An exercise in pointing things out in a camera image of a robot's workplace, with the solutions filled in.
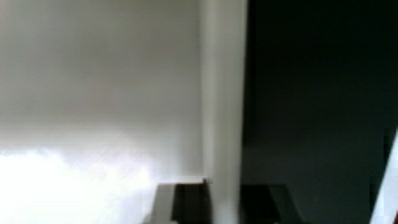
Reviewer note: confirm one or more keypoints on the white square table top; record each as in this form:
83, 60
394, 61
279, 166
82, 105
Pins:
121, 89

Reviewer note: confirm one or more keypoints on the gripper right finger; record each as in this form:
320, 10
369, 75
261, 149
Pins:
266, 205

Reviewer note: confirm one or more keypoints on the white right fence bar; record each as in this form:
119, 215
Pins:
384, 215

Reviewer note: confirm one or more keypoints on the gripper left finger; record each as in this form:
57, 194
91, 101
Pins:
181, 206

